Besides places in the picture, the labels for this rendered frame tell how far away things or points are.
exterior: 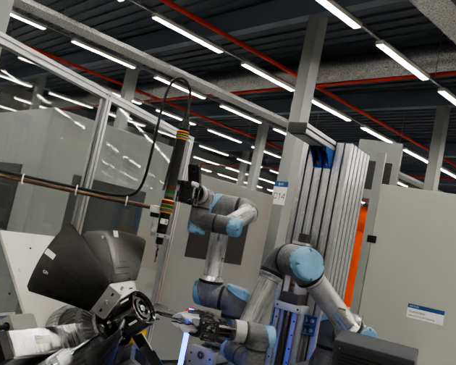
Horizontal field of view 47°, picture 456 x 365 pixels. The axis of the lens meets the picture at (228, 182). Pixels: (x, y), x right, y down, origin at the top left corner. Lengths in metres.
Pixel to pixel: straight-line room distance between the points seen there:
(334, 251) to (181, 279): 3.52
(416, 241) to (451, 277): 0.27
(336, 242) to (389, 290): 0.94
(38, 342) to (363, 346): 1.01
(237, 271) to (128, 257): 4.56
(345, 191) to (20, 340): 1.56
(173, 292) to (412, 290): 3.10
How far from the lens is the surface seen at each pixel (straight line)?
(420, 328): 3.32
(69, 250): 1.58
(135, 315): 1.63
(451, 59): 10.56
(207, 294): 2.48
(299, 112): 8.84
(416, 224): 3.33
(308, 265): 1.88
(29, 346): 1.52
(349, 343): 1.85
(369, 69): 11.38
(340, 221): 2.48
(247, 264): 6.44
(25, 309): 1.75
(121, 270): 1.80
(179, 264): 5.74
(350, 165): 2.51
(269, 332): 1.88
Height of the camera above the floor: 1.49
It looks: 6 degrees up
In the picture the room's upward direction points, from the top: 12 degrees clockwise
